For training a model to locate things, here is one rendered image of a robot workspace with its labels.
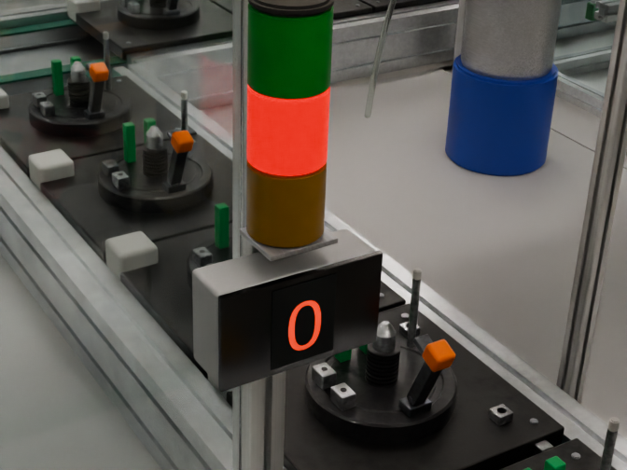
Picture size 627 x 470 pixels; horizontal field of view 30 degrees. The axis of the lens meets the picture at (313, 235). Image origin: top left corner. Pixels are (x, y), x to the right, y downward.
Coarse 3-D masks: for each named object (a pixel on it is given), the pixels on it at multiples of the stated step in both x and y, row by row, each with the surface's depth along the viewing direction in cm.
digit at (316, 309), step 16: (288, 288) 74; (304, 288) 75; (320, 288) 75; (272, 304) 74; (288, 304) 75; (304, 304) 75; (320, 304) 76; (272, 320) 74; (288, 320) 75; (304, 320) 76; (320, 320) 77; (272, 336) 75; (288, 336) 76; (304, 336) 77; (320, 336) 77; (272, 352) 76; (288, 352) 76; (304, 352) 77; (320, 352) 78; (272, 368) 76
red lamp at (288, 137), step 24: (264, 96) 69; (264, 120) 69; (288, 120) 69; (312, 120) 69; (264, 144) 70; (288, 144) 70; (312, 144) 70; (264, 168) 71; (288, 168) 70; (312, 168) 71
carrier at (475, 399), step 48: (384, 336) 104; (432, 336) 117; (288, 384) 109; (336, 384) 106; (384, 384) 106; (480, 384) 110; (288, 432) 103; (336, 432) 103; (384, 432) 102; (432, 432) 103; (480, 432) 104; (528, 432) 104
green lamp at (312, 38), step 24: (264, 24) 66; (288, 24) 66; (312, 24) 66; (264, 48) 67; (288, 48) 67; (312, 48) 67; (264, 72) 68; (288, 72) 67; (312, 72) 68; (288, 96) 68; (312, 96) 69
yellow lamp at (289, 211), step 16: (256, 176) 72; (272, 176) 71; (288, 176) 71; (304, 176) 71; (320, 176) 72; (256, 192) 72; (272, 192) 71; (288, 192) 71; (304, 192) 71; (320, 192) 73; (256, 208) 73; (272, 208) 72; (288, 208) 72; (304, 208) 72; (320, 208) 73; (256, 224) 73; (272, 224) 72; (288, 224) 72; (304, 224) 73; (320, 224) 74; (256, 240) 74; (272, 240) 73; (288, 240) 73; (304, 240) 73
